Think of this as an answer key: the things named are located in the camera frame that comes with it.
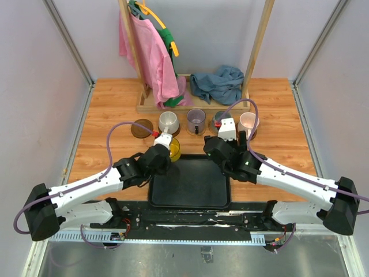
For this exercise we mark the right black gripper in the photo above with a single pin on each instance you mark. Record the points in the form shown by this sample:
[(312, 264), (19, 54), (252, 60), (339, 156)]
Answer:
[(242, 146)]

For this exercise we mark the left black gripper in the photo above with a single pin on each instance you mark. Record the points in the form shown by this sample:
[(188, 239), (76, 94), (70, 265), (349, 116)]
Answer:
[(163, 169)]

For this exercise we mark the dark wooden coaster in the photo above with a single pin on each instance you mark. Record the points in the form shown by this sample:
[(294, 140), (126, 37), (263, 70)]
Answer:
[(141, 128), (250, 135)]

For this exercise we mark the yellow glass mug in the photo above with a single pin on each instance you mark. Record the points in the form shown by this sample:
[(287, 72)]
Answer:
[(175, 152)]

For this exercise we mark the pink ceramic mug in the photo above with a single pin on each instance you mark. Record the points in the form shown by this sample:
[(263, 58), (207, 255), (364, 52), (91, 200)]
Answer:
[(246, 123)]

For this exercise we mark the woven rattan coaster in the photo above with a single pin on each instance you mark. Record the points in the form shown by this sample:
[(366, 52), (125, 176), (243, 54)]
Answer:
[(213, 128)]

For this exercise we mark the grey glass mug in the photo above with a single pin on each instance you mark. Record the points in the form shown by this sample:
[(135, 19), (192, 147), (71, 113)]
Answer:
[(216, 119)]

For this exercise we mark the white ceramic mug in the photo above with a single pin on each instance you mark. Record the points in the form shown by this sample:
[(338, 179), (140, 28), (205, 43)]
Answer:
[(168, 122)]

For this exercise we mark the light woven coaster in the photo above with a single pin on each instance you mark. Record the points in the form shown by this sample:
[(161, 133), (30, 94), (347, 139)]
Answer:
[(194, 133)]

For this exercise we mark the purple glass mug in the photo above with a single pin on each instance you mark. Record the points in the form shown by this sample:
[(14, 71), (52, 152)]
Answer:
[(196, 119)]

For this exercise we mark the brown glass coaster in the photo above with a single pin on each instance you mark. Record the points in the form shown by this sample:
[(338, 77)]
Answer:
[(177, 132)]

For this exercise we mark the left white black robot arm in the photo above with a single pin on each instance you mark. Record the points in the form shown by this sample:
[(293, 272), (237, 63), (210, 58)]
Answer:
[(48, 210)]

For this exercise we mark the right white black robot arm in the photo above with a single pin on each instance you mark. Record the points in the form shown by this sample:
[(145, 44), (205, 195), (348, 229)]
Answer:
[(333, 203)]

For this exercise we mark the black plastic tray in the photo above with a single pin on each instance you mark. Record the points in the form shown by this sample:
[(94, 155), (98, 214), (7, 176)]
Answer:
[(193, 181)]

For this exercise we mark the wooden clothes rack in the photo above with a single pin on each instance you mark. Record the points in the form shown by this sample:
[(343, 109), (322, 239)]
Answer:
[(145, 100)]

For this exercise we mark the blue crumpled cloth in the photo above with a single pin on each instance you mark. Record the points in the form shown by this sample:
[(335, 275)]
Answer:
[(223, 86)]

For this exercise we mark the pink shirt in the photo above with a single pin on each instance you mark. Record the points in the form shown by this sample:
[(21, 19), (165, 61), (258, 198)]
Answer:
[(152, 60)]

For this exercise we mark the green shirt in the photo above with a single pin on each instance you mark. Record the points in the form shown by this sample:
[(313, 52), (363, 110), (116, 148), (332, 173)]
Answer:
[(168, 43)]

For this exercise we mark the green hanger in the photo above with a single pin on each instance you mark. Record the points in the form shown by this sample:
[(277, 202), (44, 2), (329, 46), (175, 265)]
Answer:
[(136, 10)]

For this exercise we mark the yellow hanger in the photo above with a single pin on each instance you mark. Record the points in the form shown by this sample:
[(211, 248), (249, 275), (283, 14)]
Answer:
[(149, 12)]

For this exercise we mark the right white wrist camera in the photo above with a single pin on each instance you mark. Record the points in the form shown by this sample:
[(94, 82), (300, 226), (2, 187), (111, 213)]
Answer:
[(227, 129)]

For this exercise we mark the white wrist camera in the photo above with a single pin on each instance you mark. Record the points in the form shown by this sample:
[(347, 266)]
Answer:
[(164, 139), (227, 129)]

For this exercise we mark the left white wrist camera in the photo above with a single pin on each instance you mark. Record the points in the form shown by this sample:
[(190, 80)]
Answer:
[(164, 139)]

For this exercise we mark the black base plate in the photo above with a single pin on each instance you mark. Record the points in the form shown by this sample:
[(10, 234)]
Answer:
[(234, 223)]

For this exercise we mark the aluminium front rail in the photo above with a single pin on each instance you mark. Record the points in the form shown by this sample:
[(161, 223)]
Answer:
[(112, 238)]

